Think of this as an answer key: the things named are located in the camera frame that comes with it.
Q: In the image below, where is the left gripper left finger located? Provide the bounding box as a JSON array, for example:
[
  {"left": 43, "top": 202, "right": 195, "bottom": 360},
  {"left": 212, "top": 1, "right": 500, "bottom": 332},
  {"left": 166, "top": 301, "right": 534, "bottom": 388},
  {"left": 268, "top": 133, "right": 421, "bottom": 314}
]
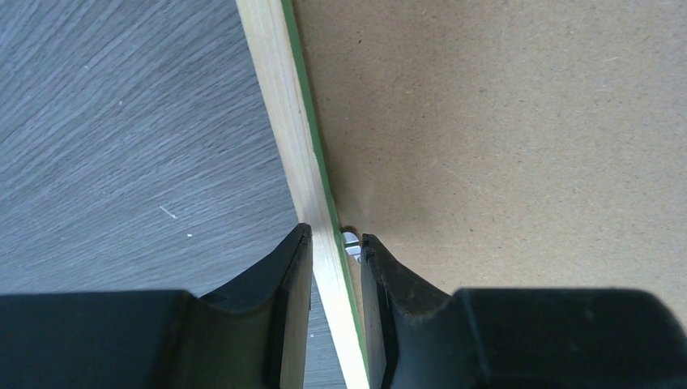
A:
[{"left": 1, "top": 224, "right": 313, "bottom": 388}]

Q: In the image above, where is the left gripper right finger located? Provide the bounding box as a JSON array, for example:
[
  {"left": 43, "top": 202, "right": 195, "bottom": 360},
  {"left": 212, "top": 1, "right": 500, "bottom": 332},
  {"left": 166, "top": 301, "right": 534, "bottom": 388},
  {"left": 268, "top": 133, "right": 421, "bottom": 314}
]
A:
[{"left": 361, "top": 234, "right": 686, "bottom": 388}]

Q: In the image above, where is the brown backing board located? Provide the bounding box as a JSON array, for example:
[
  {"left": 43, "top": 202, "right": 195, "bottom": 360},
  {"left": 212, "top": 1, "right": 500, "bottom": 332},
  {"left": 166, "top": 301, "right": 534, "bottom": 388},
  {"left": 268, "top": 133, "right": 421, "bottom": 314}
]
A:
[{"left": 294, "top": 1, "right": 686, "bottom": 319}]

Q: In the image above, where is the wooden picture frame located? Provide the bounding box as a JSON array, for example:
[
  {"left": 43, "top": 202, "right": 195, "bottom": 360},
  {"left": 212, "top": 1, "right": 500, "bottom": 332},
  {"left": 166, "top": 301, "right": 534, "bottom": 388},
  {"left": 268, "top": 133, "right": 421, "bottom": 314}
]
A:
[{"left": 237, "top": 1, "right": 369, "bottom": 388}]

